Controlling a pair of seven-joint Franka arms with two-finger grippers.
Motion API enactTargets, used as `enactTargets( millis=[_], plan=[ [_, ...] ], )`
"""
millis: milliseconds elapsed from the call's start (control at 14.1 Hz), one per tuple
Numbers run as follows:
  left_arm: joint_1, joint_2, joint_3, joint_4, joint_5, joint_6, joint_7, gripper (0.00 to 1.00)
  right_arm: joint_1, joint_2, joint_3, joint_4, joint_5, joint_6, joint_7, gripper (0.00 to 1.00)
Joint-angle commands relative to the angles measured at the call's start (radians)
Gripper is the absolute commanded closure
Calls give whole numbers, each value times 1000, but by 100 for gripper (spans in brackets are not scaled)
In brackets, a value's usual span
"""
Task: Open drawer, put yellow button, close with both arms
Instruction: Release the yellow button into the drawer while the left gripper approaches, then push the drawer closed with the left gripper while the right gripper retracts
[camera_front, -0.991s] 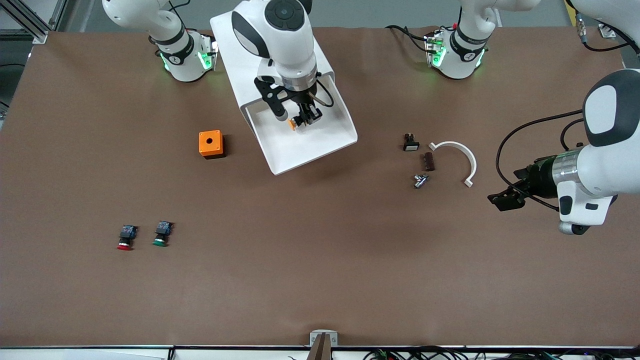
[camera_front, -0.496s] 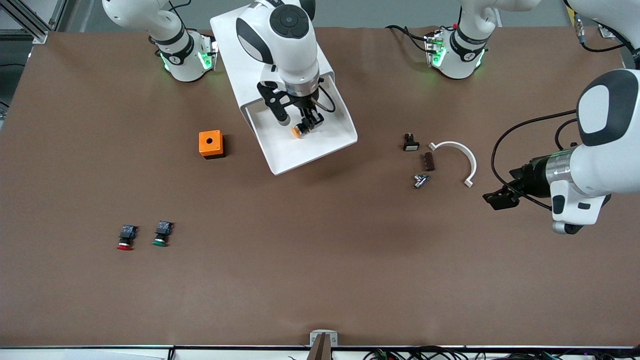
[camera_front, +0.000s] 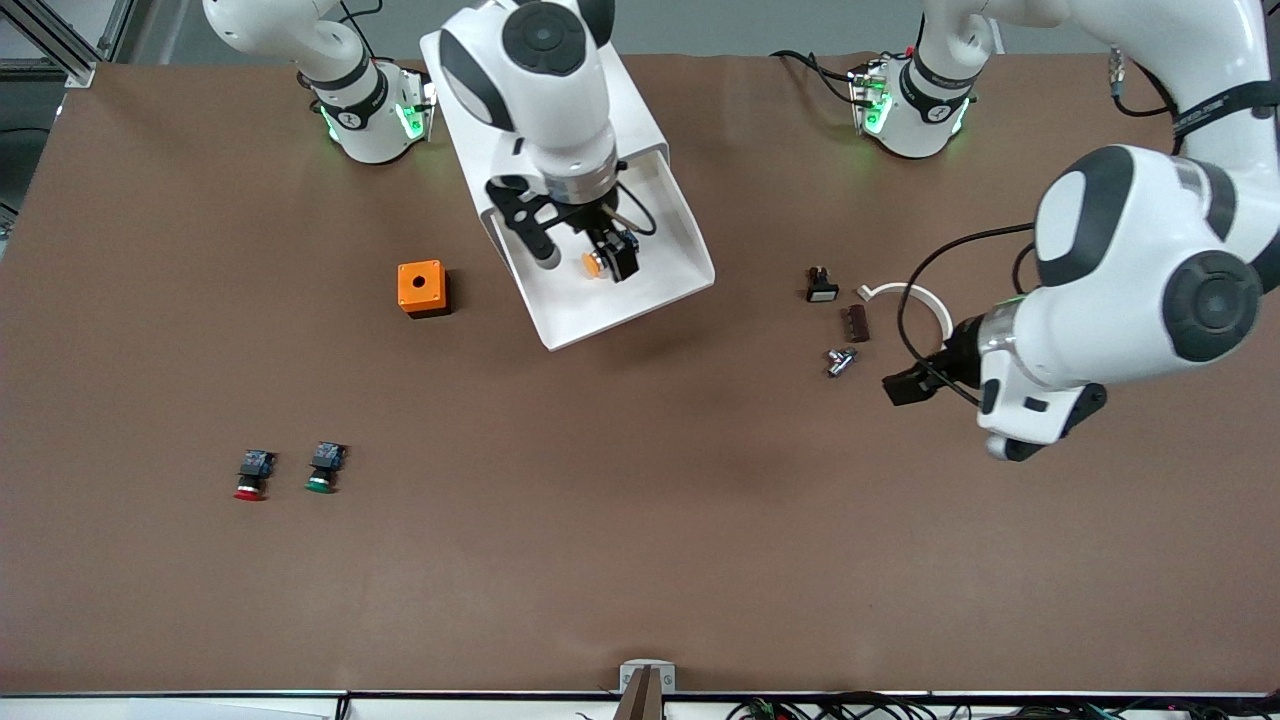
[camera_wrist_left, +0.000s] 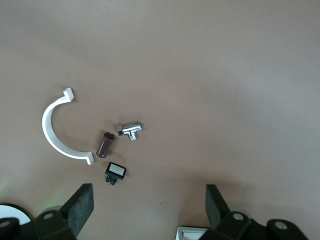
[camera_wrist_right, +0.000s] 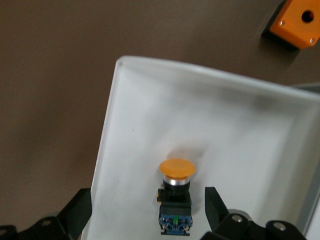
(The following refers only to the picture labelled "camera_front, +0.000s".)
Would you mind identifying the brown table cover mat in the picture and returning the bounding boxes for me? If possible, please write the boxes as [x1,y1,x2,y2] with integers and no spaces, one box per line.
[0,52,1280,696]

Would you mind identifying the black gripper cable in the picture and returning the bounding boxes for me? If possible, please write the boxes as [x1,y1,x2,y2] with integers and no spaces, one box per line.
[612,183,658,238]
[897,222,1041,406]

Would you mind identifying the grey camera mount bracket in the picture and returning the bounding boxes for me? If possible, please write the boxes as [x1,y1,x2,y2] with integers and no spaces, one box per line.
[620,660,677,720]

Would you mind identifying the red mushroom push button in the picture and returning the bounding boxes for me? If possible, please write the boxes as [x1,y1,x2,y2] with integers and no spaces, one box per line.
[233,449,278,502]

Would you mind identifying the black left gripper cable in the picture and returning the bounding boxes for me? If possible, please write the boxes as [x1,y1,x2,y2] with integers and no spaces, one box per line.
[897,222,1041,406]

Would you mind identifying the white semicircular plastic clamp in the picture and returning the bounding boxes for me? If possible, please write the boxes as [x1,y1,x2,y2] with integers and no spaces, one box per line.
[857,282,954,346]

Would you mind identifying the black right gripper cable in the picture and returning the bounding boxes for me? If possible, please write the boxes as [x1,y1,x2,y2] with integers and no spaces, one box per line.
[612,183,658,238]

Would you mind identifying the green mushroom push button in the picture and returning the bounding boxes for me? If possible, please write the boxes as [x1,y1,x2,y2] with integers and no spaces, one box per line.
[304,441,348,495]

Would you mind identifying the aluminium profile frame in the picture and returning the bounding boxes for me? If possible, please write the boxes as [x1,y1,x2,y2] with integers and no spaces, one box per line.
[0,0,136,89]

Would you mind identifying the orange button enclosure box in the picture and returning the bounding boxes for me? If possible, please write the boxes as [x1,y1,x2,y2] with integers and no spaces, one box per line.
[397,260,452,319]

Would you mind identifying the black cable bundle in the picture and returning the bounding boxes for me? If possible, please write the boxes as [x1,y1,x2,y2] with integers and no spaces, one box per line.
[728,692,1280,720]

